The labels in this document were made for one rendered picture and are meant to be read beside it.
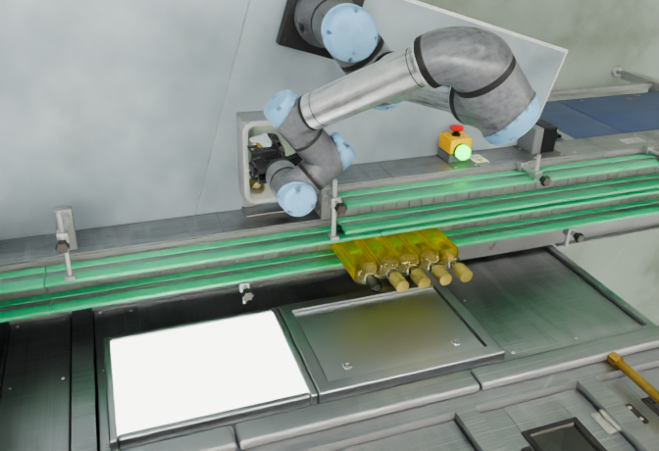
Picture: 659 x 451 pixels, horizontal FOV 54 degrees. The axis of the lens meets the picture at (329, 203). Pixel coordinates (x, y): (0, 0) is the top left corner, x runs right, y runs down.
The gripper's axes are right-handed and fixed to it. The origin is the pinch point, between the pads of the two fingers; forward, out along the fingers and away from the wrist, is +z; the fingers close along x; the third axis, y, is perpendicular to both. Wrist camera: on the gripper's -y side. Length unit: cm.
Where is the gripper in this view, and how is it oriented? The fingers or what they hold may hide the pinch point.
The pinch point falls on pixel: (267, 143)
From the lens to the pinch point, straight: 165.8
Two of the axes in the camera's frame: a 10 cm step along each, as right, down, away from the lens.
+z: -3.3, -4.2, 8.4
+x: 0.0, 9.0, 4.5
